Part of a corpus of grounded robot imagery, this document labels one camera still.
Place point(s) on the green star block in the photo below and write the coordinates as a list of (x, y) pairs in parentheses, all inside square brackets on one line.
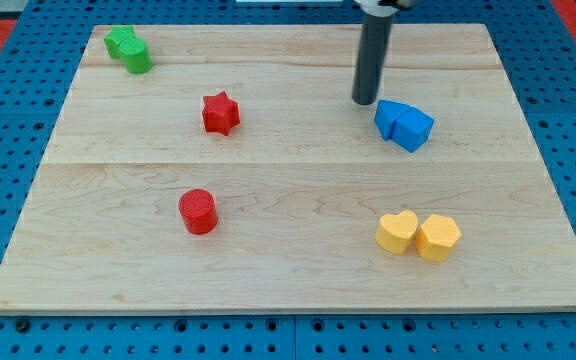
[(115, 37)]

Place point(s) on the red cylinder block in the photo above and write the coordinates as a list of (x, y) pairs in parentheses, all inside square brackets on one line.
[(198, 210)]

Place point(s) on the light wooden board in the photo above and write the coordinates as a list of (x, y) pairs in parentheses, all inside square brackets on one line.
[(299, 185)]

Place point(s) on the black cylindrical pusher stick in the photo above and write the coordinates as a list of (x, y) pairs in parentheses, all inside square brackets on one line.
[(373, 44)]

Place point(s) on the red star block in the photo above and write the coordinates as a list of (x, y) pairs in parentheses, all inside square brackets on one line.
[(220, 113)]

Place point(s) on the blue triangle block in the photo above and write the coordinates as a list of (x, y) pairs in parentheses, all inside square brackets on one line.
[(386, 115)]

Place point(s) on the green cylinder block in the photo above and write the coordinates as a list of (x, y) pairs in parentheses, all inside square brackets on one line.
[(134, 54)]

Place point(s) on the yellow hexagon block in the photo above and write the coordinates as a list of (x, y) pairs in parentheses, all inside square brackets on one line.
[(436, 238)]

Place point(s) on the yellow heart block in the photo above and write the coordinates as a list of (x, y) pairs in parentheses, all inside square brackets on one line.
[(395, 231)]

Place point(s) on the blue cube block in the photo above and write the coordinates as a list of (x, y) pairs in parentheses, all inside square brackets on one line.
[(412, 129)]

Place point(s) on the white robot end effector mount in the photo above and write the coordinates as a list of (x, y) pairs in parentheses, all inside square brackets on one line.
[(384, 8)]

